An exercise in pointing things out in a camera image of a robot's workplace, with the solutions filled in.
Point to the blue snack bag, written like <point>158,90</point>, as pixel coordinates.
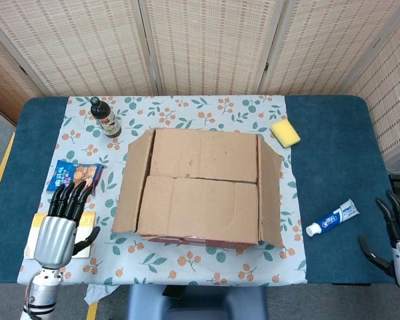
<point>73,173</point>

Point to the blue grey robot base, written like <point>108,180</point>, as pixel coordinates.
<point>200,303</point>

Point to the floral fruit print tablecloth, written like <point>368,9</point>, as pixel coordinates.
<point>203,110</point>

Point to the yellow and white booklet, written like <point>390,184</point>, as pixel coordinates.
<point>86,221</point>

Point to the woven bamboo folding screen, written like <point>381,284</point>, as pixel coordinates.
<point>206,43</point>

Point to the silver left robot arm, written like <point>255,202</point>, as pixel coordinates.
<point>41,293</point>

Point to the red cardboard shipping box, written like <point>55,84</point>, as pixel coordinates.
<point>200,200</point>

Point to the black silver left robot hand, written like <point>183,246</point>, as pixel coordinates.
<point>55,240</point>

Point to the white blue toothpaste tube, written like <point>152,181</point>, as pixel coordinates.
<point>335,218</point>

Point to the yellow sponge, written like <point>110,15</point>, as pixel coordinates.
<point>285,133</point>

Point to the dark sauce bottle black cap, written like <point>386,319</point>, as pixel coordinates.
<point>106,121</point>

